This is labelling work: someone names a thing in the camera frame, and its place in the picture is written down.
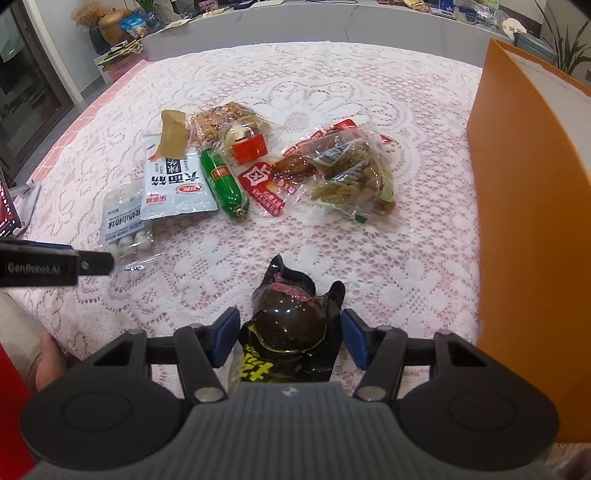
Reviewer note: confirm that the glass door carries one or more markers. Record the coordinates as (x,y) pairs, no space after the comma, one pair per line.
(27,83)

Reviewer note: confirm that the green pickled vegetable packet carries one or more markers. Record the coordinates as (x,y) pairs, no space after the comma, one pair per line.
(355,184)

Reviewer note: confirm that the clear packet red edge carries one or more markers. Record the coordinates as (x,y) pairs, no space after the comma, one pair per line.
(337,143)

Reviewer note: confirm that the dried flower bunch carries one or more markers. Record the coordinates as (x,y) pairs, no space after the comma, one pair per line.
(87,11)

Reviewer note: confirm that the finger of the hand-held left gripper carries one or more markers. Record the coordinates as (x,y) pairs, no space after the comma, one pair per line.
(97,263)

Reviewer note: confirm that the gold vase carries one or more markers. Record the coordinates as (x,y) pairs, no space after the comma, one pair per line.
(115,25)

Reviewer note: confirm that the grey stone bench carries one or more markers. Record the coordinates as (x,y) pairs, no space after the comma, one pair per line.
(323,23)

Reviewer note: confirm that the person's leg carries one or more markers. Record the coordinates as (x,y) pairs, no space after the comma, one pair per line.
(27,332)

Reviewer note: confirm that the black glossy snack packet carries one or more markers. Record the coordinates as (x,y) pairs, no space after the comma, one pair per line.
(288,323)

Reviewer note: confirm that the clear packet of white balls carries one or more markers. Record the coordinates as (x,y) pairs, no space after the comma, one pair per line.
(124,226)

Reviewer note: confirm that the green sausage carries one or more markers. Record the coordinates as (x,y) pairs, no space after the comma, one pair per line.
(224,182)

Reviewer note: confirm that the clear packet with red square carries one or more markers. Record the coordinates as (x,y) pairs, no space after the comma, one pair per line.
(249,147)

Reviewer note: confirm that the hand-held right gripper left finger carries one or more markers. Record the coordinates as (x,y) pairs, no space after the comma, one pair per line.
(225,336)

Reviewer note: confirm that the pink checked tablecloth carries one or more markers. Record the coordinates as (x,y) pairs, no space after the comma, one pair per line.
(78,124)

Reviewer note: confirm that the white noodle snack packet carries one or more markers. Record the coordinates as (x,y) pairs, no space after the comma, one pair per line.
(178,184)

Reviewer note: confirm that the red cloth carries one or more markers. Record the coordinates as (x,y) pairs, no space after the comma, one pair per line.
(11,415)

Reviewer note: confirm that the grey trash can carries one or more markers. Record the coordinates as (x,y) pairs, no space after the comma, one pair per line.
(535,48)

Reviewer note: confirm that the white lace tablecloth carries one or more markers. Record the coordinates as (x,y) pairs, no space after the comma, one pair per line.
(323,254)

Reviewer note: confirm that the brown paper packet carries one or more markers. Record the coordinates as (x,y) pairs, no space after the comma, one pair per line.
(173,134)

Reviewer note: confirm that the orange box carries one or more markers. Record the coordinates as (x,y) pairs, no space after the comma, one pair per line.
(531,230)

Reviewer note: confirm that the potted long-leaf plant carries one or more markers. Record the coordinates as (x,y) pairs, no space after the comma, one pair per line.
(570,41)

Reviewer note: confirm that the dark printed board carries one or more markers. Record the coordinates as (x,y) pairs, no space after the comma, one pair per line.
(8,203)

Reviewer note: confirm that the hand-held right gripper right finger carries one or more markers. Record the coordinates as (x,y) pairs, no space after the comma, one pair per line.
(355,336)

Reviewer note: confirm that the blue snack bag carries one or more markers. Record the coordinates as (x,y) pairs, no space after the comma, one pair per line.
(135,24)

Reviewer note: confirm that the clear packet of peanut brittle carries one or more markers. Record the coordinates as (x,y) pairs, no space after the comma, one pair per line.
(217,120)

